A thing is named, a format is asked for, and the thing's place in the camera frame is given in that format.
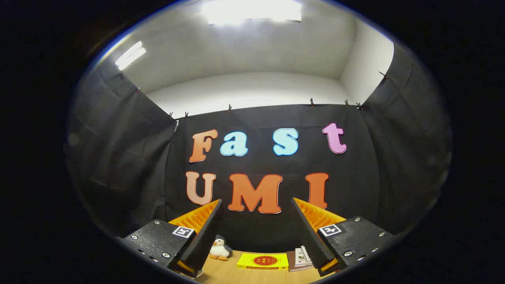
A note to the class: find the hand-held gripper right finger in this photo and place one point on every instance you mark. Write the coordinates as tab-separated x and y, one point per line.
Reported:
309	236

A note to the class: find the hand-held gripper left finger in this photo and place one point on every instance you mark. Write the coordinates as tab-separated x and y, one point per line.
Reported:
205	236

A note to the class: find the white book with colourful cover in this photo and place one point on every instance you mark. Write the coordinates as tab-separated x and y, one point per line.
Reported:
304	254

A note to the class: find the penguin plush toy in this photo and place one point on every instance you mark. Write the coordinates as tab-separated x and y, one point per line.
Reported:
219	248

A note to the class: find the black backdrop cloth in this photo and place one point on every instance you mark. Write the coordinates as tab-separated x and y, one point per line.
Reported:
256	232

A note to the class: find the yellow book with red circle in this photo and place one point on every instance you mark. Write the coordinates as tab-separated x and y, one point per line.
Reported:
262	260

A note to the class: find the row of black cloth clips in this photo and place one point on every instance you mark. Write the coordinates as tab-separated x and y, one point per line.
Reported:
311	102

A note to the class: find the small ceiling light panel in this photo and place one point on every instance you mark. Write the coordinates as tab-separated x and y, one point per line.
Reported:
130	55

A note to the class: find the large ceiling light panel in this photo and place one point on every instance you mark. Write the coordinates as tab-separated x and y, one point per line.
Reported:
252	10

